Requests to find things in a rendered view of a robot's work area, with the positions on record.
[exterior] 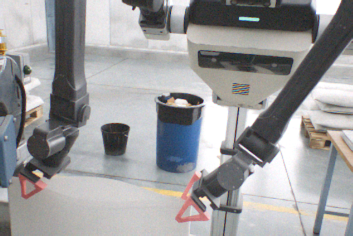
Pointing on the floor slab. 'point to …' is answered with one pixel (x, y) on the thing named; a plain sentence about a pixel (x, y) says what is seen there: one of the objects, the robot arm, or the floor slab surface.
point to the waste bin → (178, 132)
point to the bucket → (115, 138)
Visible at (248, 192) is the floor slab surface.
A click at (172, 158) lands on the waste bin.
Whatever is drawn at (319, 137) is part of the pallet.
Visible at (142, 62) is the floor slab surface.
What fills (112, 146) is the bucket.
